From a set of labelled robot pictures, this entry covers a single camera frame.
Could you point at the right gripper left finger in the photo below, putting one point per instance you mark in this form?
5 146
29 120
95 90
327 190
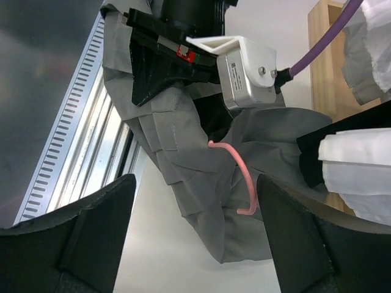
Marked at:
76 248

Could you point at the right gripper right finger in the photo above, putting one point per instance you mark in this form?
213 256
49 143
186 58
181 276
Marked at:
317 248

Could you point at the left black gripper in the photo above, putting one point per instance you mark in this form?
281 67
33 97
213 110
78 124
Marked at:
160 54

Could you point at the pink wire hanger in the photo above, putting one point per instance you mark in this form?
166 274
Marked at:
246 175

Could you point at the grey pleated skirt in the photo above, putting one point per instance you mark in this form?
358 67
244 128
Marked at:
174 130

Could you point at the white skirt on right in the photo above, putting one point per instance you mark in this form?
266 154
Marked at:
364 188

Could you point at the long black skirt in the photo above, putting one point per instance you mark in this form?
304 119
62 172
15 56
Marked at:
363 138

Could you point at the wooden clothes rack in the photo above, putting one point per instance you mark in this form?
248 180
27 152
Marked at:
343 88

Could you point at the white slotted cable duct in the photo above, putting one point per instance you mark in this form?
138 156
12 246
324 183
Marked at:
72 114

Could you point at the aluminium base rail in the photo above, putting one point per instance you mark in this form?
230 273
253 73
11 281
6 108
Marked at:
102 149

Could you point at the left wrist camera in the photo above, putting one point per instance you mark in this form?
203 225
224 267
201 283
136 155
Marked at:
247 70

